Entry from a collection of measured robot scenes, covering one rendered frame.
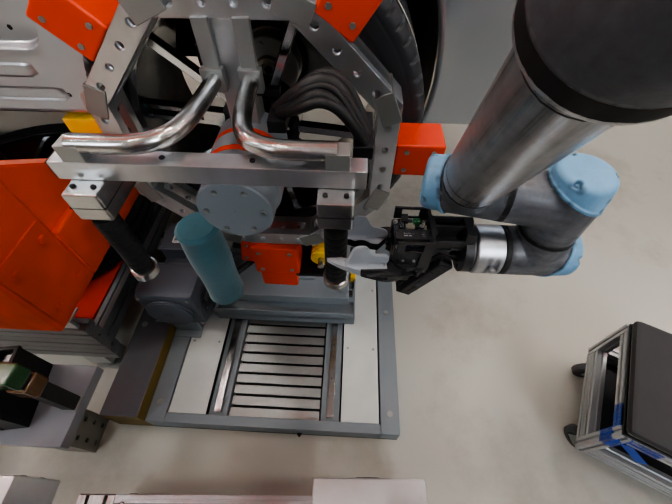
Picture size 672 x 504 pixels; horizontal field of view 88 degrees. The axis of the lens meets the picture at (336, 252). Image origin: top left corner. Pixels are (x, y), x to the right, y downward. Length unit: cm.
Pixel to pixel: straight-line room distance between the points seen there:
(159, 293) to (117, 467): 59
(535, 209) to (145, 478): 129
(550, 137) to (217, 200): 48
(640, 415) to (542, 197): 82
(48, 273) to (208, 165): 57
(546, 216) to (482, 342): 103
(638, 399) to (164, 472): 135
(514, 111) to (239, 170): 34
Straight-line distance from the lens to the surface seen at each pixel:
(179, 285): 111
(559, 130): 24
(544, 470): 143
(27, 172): 96
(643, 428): 121
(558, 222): 51
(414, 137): 69
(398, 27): 67
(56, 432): 102
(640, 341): 132
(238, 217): 62
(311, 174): 46
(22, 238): 92
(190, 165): 50
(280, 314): 128
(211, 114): 81
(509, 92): 24
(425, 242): 49
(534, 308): 165
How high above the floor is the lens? 127
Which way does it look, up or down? 53 degrees down
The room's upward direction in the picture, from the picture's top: straight up
